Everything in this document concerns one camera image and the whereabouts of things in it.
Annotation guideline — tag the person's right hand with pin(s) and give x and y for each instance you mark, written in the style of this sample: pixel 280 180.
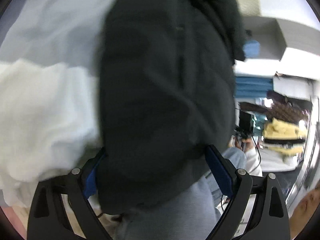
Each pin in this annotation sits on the person's right hand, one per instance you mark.
pixel 248 144

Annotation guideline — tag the brown patterned hanging cloth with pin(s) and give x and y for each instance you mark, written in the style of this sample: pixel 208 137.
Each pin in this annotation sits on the brown patterned hanging cloth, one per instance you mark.
pixel 287 107

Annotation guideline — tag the blue towel on chair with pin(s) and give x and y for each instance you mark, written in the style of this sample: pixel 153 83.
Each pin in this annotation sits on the blue towel on chair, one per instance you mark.
pixel 251 48

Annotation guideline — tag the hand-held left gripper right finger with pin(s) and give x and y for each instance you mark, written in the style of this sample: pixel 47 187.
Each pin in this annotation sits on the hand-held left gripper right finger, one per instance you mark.
pixel 220 172

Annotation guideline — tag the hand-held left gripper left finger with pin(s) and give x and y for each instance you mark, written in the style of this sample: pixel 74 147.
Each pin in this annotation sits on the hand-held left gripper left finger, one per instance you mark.
pixel 91 182

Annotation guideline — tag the person's grey pants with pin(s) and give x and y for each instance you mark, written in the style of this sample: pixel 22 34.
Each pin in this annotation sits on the person's grey pants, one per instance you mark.
pixel 175 217

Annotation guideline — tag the black puffer jacket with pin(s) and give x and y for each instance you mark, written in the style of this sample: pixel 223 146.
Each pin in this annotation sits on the black puffer jacket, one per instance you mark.
pixel 162 92

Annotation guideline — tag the white cloth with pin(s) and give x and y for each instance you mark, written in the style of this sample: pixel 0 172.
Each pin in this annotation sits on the white cloth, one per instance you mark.
pixel 45 120

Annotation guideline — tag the yellow folded clothes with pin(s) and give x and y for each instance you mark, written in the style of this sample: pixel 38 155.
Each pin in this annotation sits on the yellow folded clothes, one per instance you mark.
pixel 282 135

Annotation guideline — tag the blue curtain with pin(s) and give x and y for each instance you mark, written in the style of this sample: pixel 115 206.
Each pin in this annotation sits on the blue curtain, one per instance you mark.
pixel 252 87

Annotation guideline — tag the person's right forearm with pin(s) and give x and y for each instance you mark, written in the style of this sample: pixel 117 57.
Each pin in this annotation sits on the person's right forearm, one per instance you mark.
pixel 253 162

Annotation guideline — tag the grey and white wardrobe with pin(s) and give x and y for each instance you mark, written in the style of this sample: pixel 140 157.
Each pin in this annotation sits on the grey and white wardrobe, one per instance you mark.
pixel 265 35

